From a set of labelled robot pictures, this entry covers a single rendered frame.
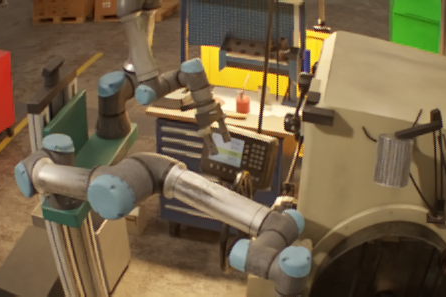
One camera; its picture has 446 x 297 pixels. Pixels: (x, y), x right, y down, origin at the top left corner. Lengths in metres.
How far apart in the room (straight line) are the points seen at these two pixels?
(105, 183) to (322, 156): 0.59
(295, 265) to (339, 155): 0.48
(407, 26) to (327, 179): 4.19
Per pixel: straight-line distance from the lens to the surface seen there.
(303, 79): 1.95
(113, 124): 2.30
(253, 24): 3.83
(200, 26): 3.96
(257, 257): 1.33
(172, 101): 3.71
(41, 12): 9.92
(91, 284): 2.76
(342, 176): 1.69
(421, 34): 5.79
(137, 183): 1.49
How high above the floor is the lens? 2.56
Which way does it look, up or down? 29 degrees down
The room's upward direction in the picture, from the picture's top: straight up
